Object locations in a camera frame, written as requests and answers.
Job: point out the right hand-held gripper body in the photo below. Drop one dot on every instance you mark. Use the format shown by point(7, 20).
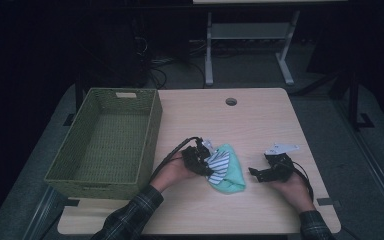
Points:
point(280, 166)

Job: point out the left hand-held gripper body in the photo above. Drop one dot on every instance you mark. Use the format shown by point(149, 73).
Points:
point(195, 158)

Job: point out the mint green striped garment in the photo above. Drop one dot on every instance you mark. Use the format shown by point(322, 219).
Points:
point(235, 173)

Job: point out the green woven basket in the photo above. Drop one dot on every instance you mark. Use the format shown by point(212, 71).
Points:
point(113, 133)

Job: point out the person's left hand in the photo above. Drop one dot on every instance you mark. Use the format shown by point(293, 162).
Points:
point(173, 173)

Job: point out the person's right hand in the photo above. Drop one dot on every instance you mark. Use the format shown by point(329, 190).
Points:
point(295, 193)

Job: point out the grey tape strip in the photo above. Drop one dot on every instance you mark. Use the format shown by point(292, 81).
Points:
point(328, 202)

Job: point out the black metal stand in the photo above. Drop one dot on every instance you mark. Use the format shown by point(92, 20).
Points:
point(79, 96)
point(354, 100)

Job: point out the black tape strip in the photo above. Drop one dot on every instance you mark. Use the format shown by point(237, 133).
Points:
point(72, 202)

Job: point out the metal floor rail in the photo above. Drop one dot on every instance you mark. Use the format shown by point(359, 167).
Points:
point(376, 176)
point(41, 213)

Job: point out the grey metal table frame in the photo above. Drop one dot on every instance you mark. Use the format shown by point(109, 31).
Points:
point(246, 31)

